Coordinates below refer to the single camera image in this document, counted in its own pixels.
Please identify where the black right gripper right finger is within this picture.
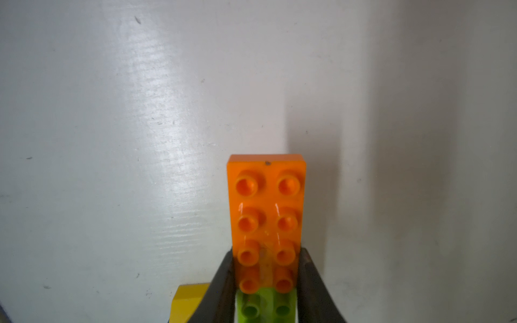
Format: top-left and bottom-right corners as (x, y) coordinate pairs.
(296, 248), (347, 323)

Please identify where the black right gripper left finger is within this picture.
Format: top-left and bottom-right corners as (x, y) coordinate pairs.
(187, 250), (236, 323)

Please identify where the lime green lego plate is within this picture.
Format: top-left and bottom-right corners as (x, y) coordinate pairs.
(235, 287), (298, 323)

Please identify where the orange lego plate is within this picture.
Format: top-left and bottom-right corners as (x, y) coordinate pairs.
(227, 154), (306, 294)

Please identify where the yellow lego brick right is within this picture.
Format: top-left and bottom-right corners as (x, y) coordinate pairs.
(168, 283), (209, 323)

